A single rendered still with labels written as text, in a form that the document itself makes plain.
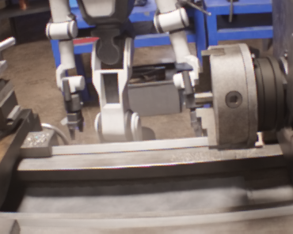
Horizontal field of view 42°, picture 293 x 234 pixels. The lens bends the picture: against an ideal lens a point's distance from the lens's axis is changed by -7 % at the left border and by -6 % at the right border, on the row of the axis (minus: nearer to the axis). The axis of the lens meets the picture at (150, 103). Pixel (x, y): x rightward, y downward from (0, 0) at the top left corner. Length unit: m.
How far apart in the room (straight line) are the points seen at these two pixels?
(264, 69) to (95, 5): 0.93
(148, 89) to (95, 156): 1.78
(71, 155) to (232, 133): 0.61
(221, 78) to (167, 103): 2.23
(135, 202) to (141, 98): 1.88
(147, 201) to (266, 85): 0.55
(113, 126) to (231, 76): 1.01
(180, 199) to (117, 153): 0.24
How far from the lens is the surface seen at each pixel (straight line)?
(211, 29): 2.72
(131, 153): 1.26
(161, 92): 3.02
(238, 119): 0.85
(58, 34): 1.80
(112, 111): 1.77
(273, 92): 0.89
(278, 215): 1.01
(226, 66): 0.86
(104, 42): 1.73
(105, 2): 1.65
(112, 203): 1.25
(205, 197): 1.22
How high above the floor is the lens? 1.54
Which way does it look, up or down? 28 degrees down
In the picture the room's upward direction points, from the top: 8 degrees counter-clockwise
